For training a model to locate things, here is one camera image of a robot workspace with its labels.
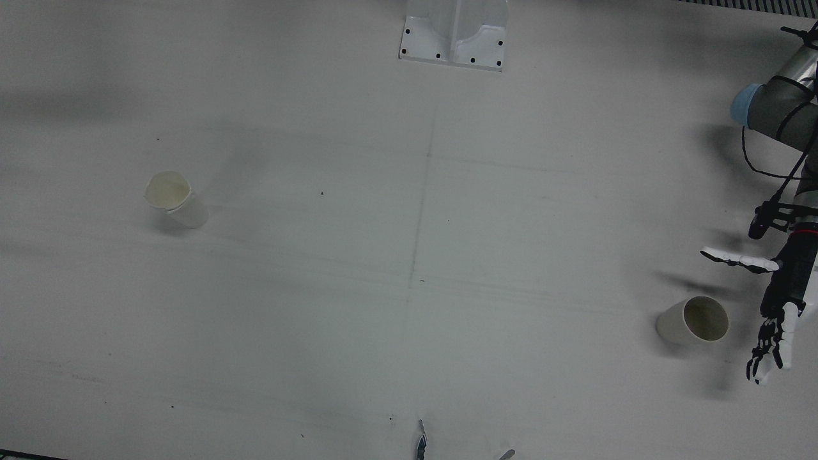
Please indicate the smooth white paper cup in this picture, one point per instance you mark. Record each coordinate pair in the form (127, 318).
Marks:
(677, 322)

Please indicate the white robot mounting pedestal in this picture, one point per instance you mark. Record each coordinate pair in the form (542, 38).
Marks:
(447, 32)

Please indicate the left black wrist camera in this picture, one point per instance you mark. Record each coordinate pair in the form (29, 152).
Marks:
(758, 225)

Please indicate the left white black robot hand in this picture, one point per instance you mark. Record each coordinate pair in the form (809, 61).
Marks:
(792, 281)

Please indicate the white paper cup rim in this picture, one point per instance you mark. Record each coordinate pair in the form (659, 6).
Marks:
(172, 195)

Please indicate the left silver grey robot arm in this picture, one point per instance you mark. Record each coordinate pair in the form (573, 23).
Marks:
(779, 108)

